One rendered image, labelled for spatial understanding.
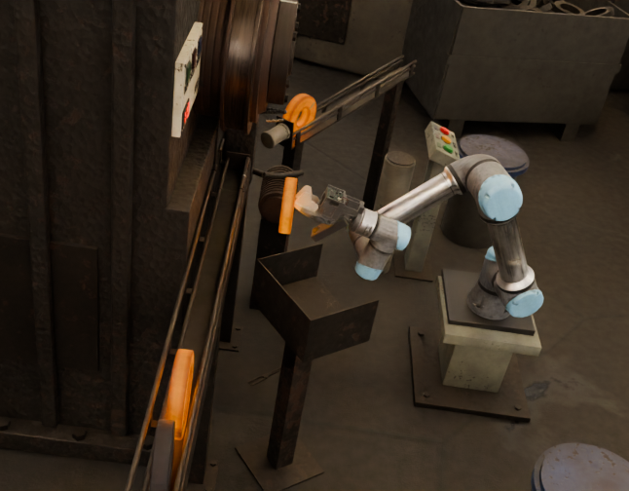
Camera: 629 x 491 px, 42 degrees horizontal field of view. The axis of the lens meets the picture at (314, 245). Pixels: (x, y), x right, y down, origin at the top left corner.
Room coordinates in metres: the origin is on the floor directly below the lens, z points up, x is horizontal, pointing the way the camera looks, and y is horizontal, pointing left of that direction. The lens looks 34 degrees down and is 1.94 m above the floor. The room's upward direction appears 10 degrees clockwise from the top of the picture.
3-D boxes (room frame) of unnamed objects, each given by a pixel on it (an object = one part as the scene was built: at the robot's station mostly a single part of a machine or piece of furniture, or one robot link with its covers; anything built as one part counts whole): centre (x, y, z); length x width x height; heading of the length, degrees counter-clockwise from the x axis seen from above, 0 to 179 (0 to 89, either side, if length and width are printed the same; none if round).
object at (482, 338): (2.21, -0.62, 0.28); 0.32 x 0.32 x 0.04; 3
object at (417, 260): (2.82, -0.42, 0.31); 0.24 x 0.16 x 0.62; 3
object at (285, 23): (2.11, 0.17, 1.11); 0.28 x 0.06 x 0.28; 3
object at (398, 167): (2.77, -0.27, 0.26); 0.12 x 0.12 x 0.52
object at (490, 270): (2.20, -0.62, 0.49); 0.13 x 0.12 x 0.14; 19
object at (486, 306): (2.21, -0.62, 0.37); 0.15 x 0.15 x 0.10
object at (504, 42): (4.62, -0.87, 0.39); 1.03 x 0.83 x 0.77; 108
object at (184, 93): (1.75, 0.36, 1.15); 0.26 x 0.02 x 0.18; 3
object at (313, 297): (1.64, -0.02, 0.36); 0.26 x 0.20 x 0.72; 38
